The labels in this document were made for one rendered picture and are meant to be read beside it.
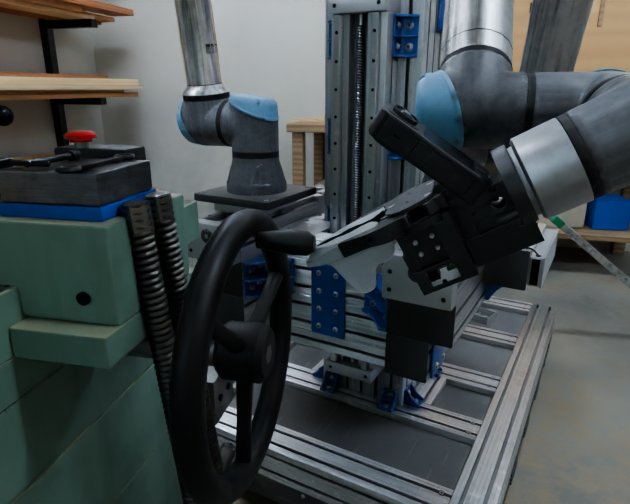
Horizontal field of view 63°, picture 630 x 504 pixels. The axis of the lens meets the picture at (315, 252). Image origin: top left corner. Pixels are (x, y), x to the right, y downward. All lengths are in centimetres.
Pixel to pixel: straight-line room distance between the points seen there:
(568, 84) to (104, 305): 46
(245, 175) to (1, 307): 83
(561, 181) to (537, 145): 3
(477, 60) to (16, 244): 46
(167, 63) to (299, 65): 106
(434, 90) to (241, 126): 78
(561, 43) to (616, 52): 294
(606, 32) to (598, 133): 342
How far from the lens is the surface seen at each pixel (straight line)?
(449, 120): 53
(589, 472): 181
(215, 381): 86
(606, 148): 45
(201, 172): 429
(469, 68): 55
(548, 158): 44
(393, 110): 46
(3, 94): 328
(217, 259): 42
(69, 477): 64
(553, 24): 92
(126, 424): 71
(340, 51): 123
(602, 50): 385
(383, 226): 44
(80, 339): 48
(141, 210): 47
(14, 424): 55
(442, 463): 136
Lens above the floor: 107
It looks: 18 degrees down
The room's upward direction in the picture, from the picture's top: straight up
